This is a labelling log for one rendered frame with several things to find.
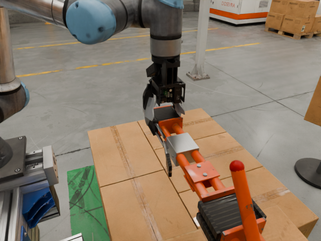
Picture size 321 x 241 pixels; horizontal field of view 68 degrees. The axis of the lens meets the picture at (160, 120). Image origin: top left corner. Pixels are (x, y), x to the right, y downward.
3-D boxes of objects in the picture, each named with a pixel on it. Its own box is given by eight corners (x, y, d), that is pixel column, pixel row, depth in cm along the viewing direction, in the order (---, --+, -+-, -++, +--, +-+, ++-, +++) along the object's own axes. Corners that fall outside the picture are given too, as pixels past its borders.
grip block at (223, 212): (262, 239, 43) (271, 218, 40) (215, 257, 40) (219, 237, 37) (236, 202, 50) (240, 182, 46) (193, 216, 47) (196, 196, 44)
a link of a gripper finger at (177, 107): (184, 128, 68) (173, 104, 63) (176, 117, 73) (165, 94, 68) (193, 123, 69) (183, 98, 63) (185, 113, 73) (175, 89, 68)
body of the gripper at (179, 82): (157, 109, 60) (157, 62, 53) (148, 94, 67) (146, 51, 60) (185, 104, 62) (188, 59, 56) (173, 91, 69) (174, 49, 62)
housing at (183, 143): (199, 161, 60) (200, 147, 58) (174, 167, 58) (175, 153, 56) (187, 145, 66) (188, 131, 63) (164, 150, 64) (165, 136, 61)
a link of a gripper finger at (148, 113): (142, 132, 64) (154, 103, 61) (137, 121, 69) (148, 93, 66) (152, 134, 66) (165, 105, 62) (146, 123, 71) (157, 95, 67)
